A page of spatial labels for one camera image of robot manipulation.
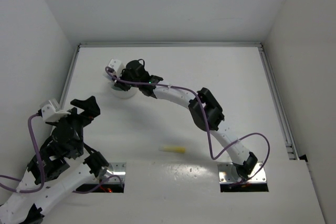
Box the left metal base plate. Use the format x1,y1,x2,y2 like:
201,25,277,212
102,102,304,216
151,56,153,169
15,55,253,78
104,162,127,184

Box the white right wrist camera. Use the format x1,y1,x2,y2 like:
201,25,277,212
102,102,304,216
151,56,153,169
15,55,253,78
108,59,125,77

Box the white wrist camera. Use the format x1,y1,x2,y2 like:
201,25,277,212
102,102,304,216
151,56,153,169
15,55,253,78
108,59,125,77
40,98,70,122

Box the white round divided organizer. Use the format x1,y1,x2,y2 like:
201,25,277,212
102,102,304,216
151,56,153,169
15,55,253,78
111,80,138,99

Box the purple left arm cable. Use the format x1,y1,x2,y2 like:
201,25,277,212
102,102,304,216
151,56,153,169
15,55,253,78
0,113,124,195

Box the yellow highlighter marker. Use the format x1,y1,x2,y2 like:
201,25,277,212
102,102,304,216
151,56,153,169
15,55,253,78
159,145,186,154

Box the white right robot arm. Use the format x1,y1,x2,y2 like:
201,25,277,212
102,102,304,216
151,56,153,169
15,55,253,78
105,60,258,181

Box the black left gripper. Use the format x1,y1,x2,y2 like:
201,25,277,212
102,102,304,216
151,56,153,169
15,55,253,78
48,95,101,155

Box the metal base plate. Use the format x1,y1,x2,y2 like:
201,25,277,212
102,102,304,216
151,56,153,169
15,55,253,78
218,162,267,185
104,162,127,184

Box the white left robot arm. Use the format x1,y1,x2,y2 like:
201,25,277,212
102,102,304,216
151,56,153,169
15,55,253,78
1,96,109,223

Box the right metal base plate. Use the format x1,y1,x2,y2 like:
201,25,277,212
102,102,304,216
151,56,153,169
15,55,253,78
218,162,267,185

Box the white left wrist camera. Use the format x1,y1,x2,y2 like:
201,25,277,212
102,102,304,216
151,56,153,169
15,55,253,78
40,98,70,122

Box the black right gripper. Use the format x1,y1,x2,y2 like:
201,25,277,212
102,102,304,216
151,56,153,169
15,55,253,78
113,67,141,91

